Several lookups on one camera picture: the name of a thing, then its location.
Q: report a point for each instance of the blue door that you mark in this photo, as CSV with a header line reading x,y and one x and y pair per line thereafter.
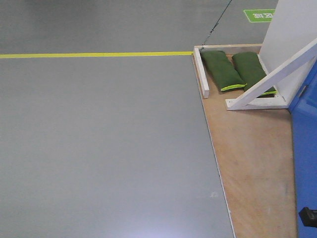
x,y
304,130

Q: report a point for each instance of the plywood door platform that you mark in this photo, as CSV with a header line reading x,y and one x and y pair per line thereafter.
x,y
254,154

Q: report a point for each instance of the green sandbag left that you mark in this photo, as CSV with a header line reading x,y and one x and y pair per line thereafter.
x,y
222,70

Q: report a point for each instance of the green sandbag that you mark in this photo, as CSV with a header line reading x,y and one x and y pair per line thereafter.
x,y
222,70
248,66

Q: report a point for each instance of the green sandbag right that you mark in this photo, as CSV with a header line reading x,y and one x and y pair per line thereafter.
x,y
248,66

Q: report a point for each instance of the green floor sign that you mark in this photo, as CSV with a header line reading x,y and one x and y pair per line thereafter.
x,y
259,15

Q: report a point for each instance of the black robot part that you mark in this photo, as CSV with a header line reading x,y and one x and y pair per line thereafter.
x,y
308,217

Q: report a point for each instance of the white wooden side rail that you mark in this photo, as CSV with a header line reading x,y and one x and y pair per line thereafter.
x,y
201,75

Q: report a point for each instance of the white door wall panel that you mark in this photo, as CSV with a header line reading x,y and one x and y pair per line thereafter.
x,y
293,26

